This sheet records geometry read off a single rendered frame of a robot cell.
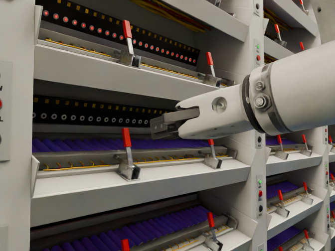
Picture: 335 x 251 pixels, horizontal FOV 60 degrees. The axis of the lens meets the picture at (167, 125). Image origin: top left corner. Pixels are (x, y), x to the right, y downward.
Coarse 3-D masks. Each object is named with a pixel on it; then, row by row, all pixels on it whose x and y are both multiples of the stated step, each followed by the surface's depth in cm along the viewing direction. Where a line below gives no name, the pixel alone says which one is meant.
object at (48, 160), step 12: (36, 156) 44; (48, 156) 46; (60, 156) 47; (72, 156) 49; (84, 156) 50; (96, 156) 52; (108, 156) 54; (120, 156) 56; (132, 156) 58; (144, 156) 61; (156, 156) 64; (168, 156) 66; (180, 156) 70; (192, 156) 73; (204, 156) 77; (216, 156) 78; (48, 168) 46; (72, 168) 47
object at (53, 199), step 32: (32, 128) 54; (64, 128) 59; (96, 128) 64; (32, 160) 37; (160, 160) 65; (224, 160) 80; (32, 192) 37; (64, 192) 41; (96, 192) 45; (128, 192) 50; (160, 192) 56; (32, 224) 39
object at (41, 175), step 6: (168, 162) 64; (174, 162) 65; (180, 162) 66; (186, 162) 68; (192, 162) 70; (198, 162) 71; (96, 168) 50; (102, 168) 51; (108, 168) 52; (114, 168) 53; (42, 174) 43; (48, 174) 44; (54, 174) 44; (60, 174) 45; (66, 174) 46; (72, 174) 47; (78, 174) 47
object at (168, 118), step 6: (198, 108) 36; (162, 114) 38; (168, 114) 37; (174, 114) 37; (180, 114) 37; (186, 114) 37; (192, 114) 37; (198, 114) 36; (168, 120) 37; (174, 120) 37; (180, 120) 37; (186, 120) 38
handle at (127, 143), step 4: (124, 128) 53; (128, 128) 53; (124, 132) 52; (128, 132) 53; (124, 136) 52; (128, 136) 53; (124, 140) 52; (128, 140) 52; (124, 144) 52; (128, 144) 52; (128, 148) 52; (128, 152) 52; (128, 156) 52; (128, 160) 52; (132, 160) 52; (128, 164) 51; (132, 164) 52
